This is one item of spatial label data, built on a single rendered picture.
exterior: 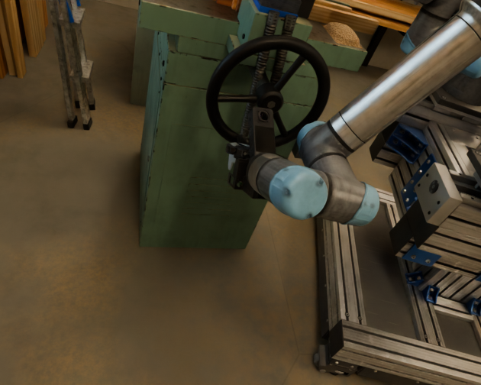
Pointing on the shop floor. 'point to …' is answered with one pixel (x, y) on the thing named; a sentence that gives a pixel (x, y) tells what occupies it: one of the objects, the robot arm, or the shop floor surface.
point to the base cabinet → (194, 168)
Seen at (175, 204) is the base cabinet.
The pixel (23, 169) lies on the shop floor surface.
